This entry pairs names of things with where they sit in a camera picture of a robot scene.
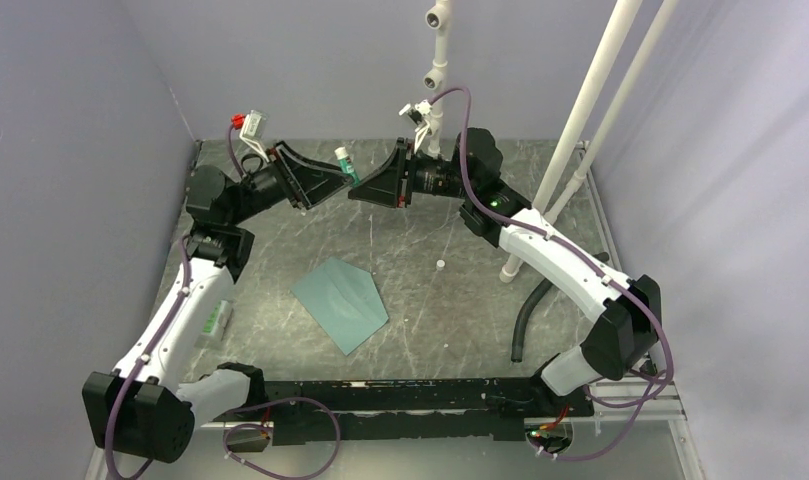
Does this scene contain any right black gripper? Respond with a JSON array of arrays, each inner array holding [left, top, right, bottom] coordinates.
[[350, 138, 475, 208]]

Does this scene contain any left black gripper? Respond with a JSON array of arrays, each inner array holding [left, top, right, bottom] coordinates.
[[228, 140, 354, 226]]

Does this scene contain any green white glue stick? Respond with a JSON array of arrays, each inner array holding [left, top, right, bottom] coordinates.
[[334, 146, 360, 187]]

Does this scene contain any teal envelope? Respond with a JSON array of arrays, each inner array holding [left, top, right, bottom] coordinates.
[[291, 257, 389, 355]]

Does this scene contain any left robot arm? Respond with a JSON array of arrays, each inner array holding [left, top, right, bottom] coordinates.
[[82, 142, 354, 463]]

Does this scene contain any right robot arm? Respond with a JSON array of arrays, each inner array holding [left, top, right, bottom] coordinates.
[[348, 128, 662, 415]]

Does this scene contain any green label plastic box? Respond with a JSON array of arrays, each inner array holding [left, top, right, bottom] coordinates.
[[198, 300, 234, 346]]

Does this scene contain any black foam tube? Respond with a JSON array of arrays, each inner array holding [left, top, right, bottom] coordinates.
[[510, 251, 611, 364]]

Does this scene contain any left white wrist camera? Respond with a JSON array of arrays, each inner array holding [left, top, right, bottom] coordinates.
[[231, 110, 269, 162]]

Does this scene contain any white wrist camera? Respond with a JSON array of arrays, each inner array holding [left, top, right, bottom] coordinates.
[[231, 110, 269, 162], [398, 99, 442, 157]]

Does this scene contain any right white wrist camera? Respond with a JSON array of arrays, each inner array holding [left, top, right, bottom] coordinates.
[[398, 99, 442, 157]]

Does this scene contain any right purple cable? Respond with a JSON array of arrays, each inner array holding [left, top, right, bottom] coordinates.
[[427, 86, 677, 464]]

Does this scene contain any purple cable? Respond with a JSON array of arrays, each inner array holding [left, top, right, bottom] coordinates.
[[427, 86, 677, 464], [102, 119, 342, 480]]

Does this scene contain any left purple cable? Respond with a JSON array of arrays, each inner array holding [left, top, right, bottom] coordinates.
[[102, 119, 342, 480]]

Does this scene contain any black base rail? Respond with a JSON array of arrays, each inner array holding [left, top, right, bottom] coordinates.
[[218, 377, 594, 446]]

